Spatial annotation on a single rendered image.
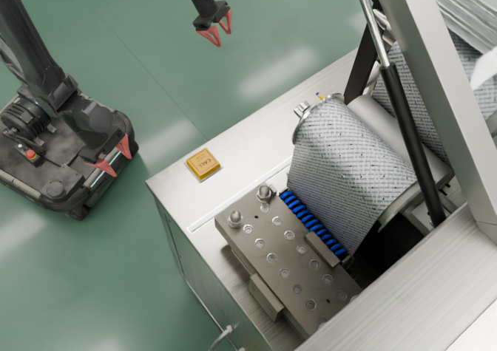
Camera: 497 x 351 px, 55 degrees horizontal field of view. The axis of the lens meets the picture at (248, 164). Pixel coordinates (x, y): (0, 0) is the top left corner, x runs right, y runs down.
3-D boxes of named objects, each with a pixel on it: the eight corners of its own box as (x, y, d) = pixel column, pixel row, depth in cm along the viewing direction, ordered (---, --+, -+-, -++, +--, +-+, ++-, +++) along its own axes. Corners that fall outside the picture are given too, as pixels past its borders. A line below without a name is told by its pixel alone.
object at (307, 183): (287, 184, 120) (296, 145, 103) (352, 256, 111) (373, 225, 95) (285, 185, 119) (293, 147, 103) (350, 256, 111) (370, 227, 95)
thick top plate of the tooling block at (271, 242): (264, 191, 124) (265, 181, 119) (373, 315, 109) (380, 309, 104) (214, 226, 119) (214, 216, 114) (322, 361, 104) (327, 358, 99)
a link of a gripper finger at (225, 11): (242, 29, 141) (228, 1, 135) (229, 44, 138) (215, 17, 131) (225, 29, 145) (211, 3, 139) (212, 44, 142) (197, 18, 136)
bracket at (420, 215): (425, 200, 90) (430, 196, 88) (449, 223, 88) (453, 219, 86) (407, 215, 89) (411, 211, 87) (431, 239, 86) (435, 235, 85)
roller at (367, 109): (362, 115, 119) (374, 85, 109) (440, 188, 110) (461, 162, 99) (327, 140, 115) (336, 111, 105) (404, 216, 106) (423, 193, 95)
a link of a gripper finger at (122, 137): (143, 153, 119) (121, 127, 113) (126, 175, 115) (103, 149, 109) (126, 150, 123) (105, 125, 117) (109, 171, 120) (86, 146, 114)
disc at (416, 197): (418, 201, 101) (445, 168, 88) (420, 203, 101) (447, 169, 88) (369, 242, 96) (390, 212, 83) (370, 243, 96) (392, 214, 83)
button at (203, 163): (205, 151, 138) (205, 146, 136) (220, 167, 135) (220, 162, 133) (186, 163, 136) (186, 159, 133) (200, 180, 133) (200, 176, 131)
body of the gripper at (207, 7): (229, 5, 135) (217, -18, 131) (211, 27, 131) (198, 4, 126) (213, 7, 139) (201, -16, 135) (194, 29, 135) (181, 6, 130)
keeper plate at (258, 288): (254, 284, 118) (256, 271, 108) (280, 317, 114) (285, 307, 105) (246, 290, 117) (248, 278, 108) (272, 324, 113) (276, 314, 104)
